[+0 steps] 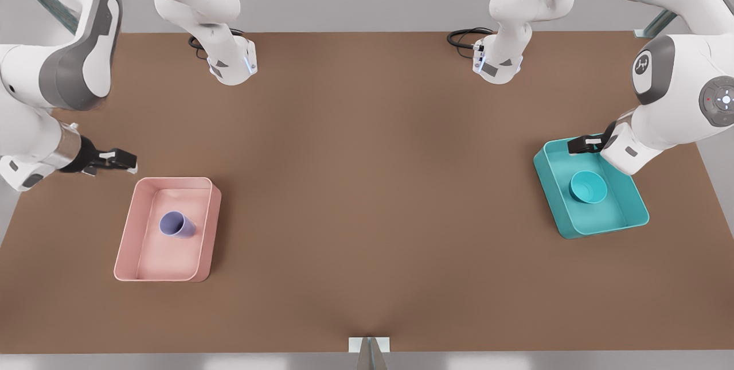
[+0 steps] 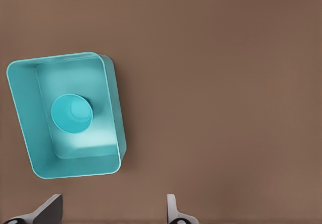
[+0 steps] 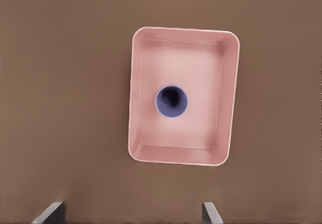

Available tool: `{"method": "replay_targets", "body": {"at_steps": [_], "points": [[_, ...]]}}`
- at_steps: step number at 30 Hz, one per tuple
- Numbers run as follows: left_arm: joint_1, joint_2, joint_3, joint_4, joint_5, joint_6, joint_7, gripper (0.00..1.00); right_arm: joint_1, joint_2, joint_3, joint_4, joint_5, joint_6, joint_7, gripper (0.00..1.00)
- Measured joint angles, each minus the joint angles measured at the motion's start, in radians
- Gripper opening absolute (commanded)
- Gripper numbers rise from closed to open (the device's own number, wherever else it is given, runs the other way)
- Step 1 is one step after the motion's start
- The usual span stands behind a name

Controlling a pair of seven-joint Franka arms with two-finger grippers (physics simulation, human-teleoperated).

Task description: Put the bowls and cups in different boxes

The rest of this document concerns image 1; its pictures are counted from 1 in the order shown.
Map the purple cup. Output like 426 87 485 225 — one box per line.
159 211 197 240

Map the pink plastic box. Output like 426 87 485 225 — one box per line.
114 177 222 283

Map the teal plastic box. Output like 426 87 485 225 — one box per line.
533 136 650 240

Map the black cable loop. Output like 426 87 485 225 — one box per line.
447 28 495 60
188 28 245 61

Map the teal bowl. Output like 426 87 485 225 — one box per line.
569 170 608 205

